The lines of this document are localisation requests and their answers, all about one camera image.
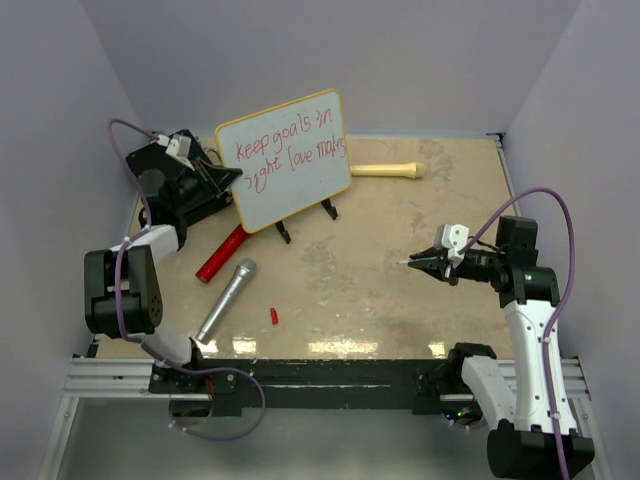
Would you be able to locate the red glitter toy microphone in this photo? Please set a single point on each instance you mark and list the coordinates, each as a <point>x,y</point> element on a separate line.
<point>222,254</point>

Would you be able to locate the silver toy microphone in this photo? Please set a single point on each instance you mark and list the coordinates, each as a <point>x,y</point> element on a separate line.
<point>243,274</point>

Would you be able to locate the red marker cap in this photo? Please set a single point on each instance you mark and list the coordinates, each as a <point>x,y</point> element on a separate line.
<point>274,315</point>

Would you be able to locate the wire whiteboard stand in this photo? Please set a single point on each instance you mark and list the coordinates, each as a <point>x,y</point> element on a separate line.
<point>309,214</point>

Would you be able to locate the black carrying case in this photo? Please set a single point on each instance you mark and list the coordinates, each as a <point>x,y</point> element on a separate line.
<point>156,173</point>

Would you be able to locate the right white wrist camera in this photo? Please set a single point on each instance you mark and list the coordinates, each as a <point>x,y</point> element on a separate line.
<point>452,238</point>

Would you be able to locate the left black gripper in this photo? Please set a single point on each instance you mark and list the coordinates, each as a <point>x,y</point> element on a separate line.
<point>212,180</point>

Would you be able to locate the yellow framed whiteboard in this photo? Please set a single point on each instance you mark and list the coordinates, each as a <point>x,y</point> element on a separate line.
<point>291,156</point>

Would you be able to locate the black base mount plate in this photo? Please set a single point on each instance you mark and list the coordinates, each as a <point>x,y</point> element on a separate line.
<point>424,387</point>

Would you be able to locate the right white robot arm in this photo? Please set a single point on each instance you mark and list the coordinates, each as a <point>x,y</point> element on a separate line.
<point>532,431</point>

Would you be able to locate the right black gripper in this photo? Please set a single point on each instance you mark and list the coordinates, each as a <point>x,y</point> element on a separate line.
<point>439,268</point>

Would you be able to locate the cream toy microphone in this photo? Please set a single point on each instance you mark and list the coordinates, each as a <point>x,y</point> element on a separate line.
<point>412,170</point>

